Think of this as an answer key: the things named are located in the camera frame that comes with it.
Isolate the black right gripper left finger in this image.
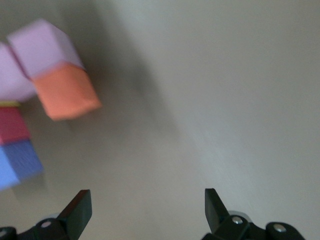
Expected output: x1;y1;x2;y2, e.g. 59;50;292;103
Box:
0;189;93;240

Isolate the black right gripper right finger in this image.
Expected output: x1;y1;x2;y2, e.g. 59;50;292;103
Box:
201;188;306;240

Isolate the purple foam cube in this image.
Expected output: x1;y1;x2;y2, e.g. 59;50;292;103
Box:
0;138;45;192

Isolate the red foam cube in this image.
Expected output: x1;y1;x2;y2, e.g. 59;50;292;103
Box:
0;106;32;146

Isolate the orange foam cube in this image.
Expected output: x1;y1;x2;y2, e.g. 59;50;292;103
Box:
31;61;103;123

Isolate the yellow foam cube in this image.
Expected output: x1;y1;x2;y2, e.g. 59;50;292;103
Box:
0;100;22;108

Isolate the pink foam cube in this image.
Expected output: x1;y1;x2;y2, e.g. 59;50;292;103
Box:
0;42;37;104
6;17;88;80

